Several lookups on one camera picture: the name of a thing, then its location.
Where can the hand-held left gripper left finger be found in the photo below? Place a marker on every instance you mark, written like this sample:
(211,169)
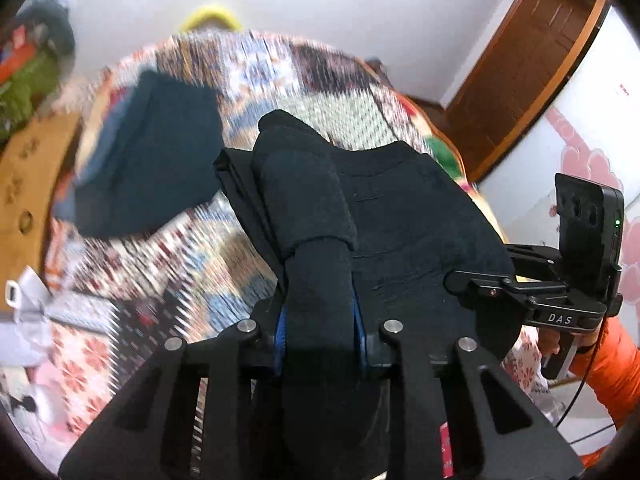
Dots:
(281,332)

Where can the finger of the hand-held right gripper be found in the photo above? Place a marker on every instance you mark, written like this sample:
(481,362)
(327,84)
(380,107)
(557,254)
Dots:
(535,257)
(480,290)

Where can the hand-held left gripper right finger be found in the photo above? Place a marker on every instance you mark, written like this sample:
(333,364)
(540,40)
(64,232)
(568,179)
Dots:
(360,332)

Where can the black pants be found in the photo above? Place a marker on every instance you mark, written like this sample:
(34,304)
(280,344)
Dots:
(400,210)

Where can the person's right forearm orange sleeve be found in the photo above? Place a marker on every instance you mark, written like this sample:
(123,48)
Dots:
(615,375)

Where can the folded dark teal pants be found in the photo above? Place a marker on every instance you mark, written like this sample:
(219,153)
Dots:
(150,160)

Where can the person's right hand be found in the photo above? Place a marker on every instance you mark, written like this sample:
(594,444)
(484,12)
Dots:
(549,345)

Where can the white wardrobe with pink flowers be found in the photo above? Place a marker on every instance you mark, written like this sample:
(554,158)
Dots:
(600,110)

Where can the patchwork printed bedsheet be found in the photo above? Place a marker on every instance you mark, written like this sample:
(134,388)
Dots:
(165,270)

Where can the red green printed blanket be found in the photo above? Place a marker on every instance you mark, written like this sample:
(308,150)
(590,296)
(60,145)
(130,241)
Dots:
(440,152)

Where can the brown wooden door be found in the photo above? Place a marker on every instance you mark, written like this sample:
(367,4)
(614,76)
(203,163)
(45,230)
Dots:
(530,60)

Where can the white cloth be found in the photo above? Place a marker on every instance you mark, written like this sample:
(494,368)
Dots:
(25,330)

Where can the folded blue jeans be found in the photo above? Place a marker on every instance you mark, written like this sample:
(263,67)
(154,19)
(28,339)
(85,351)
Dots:
(107,130)

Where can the wooden board with flower cutouts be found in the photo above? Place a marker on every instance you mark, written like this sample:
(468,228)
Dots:
(25,185)

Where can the yellow round object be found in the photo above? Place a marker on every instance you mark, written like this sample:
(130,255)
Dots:
(207,12)

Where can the green patterned cloth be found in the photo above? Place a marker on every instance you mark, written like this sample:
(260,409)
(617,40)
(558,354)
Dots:
(30,90)

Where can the dark grey cloth pile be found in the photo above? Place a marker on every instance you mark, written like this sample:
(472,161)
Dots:
(55,25)

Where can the orange box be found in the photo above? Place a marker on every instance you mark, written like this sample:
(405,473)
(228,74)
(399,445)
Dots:
(15,57)

